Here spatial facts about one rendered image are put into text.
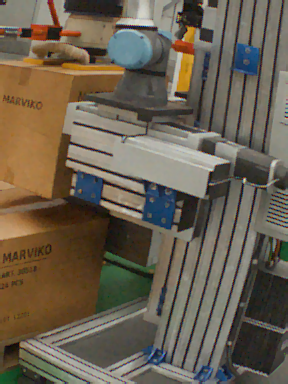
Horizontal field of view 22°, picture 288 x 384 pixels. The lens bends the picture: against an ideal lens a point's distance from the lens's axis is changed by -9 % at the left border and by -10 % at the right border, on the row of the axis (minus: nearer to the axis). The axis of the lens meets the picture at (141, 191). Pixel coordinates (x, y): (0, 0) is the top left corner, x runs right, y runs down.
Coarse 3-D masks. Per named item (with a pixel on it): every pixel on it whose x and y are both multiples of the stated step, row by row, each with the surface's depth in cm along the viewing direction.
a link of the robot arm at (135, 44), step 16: (128, 0) 189; (144, 0) 188; (128, 16) 190; (144, 16) 189; (128, 32) 187; (144, 32) 189; (112, 48) 190; (128, 48) 189; (144, 48) 188; (160, 48) 198; (128, 64) 191; (144, 64) 193
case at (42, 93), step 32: (0, 64) 242; (32, 64) 248; (0, 96) 243; (32, 96) 235; (64, 96) 229; (0, 128) 244; (32, 128) 236; (0, 160) 246; (32, 160) 238; (64, 160) 236; (32, 192) 239; (64, 192) 241
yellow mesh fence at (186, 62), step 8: (192, 32) 393; (184, 40) 397; (192, 40) 394; (184, 56) 398; (192, 56) 399; (184, 64) 399; (184, 72) 400; (184, 80) 401; (176, 88) 404; (184, 88) 402
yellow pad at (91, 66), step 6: (90, 60) 249; (66, 66) 244; (72, 66) 242; (78, 66) 241; (84, 66) 240; (90, 66) 243; (96, 66) 246; (102, 66) 249; (108, 66) 252; (114, 66) 255
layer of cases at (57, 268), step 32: (0, 192) 278; (0, 224) 242; (32, 224) 250; (64, 224) 257; (96, 224) 269; (0, 256) 230; (32, 256) 244; (64, 256) 259; (96, 256) 274; (0, 288) 234; (32, 288) 248; (64, 288) 264; (96, 288) 280; (0, 320) 237; (32, 320) 252; (64, 320) 269
